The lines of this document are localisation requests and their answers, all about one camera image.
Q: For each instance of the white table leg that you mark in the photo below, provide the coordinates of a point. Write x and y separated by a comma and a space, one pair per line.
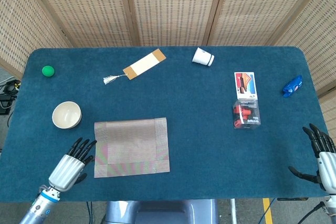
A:
233, 212

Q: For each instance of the beige round bowl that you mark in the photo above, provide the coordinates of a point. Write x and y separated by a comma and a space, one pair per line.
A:
67, 115

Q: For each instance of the clear box with red parts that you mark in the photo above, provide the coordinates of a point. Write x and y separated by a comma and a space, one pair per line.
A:
246, 115

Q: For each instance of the white paper cup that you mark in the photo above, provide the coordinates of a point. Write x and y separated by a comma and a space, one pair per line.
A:
201, 56

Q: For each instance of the grey-blue robot torso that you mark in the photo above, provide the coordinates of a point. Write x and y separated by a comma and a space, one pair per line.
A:
162, 212

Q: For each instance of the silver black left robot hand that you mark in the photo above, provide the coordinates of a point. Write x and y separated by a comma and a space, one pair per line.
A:
65, 170

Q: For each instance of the brown woven placemat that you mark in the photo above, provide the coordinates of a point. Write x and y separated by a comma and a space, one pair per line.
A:
131, 148

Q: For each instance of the woven wooden folding screen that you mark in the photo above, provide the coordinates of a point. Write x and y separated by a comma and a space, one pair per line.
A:
173, 6

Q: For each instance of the black floor power box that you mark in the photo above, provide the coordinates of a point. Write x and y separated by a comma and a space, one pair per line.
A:
4, 104

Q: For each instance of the green ball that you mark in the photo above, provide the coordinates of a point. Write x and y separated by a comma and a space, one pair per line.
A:
48, 71

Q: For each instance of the colourful picture card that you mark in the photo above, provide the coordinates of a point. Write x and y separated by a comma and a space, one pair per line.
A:
245, 85

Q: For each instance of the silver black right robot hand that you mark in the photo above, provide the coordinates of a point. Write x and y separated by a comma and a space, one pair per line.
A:
328, 163

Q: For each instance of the blue plastic packet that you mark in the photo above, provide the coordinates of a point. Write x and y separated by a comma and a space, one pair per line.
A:
292, 86

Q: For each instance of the tan bookmark with white tassel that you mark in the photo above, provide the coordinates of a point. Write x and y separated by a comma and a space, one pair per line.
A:
144, 64

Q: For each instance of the blue table cloth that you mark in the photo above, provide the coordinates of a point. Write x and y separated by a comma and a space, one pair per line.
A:
199, 142

